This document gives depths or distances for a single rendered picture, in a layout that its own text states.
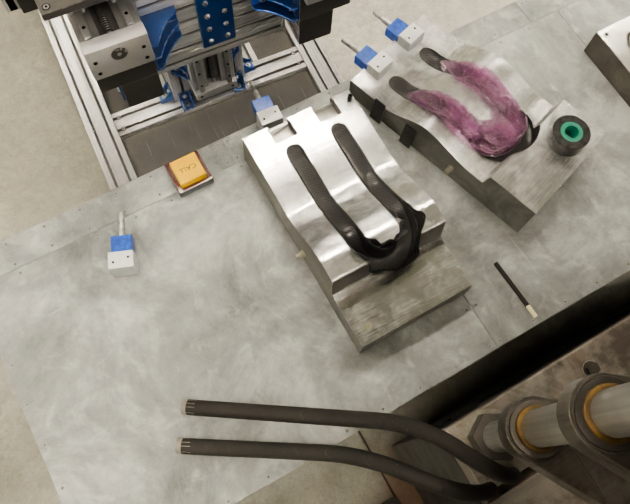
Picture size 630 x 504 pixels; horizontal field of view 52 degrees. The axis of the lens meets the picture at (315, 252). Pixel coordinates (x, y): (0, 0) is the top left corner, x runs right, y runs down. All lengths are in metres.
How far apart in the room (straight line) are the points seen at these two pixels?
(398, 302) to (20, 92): 1.80
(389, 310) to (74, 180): 1.46
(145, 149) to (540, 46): 1.23
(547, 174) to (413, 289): 0.37
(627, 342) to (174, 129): 1.48
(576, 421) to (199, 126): 1.63
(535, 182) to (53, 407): 1.06
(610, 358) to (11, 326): 1.23
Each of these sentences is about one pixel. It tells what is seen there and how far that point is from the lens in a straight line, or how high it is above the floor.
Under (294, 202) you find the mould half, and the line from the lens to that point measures 1.33.
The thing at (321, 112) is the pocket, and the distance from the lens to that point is 1.45.
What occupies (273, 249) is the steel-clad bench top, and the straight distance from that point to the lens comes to 1.38.
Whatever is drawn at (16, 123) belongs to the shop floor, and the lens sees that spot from 2.62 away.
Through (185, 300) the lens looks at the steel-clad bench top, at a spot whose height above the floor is 0.80.
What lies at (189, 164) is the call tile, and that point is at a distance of 1.43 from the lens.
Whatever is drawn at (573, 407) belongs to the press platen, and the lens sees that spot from 0.89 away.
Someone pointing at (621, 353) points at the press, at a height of 0.79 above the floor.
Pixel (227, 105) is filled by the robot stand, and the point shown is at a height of 0.21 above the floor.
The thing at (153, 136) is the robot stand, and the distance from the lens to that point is 2.21.
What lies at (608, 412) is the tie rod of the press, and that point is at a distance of 0.85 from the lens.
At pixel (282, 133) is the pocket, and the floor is 0.86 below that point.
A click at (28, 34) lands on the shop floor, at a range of 2.83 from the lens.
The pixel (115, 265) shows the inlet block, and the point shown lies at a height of 0.85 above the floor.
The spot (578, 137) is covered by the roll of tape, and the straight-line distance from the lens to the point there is 1.46.
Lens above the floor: 2.10
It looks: 71 degrees down
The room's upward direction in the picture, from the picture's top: 7 degrees clockwise
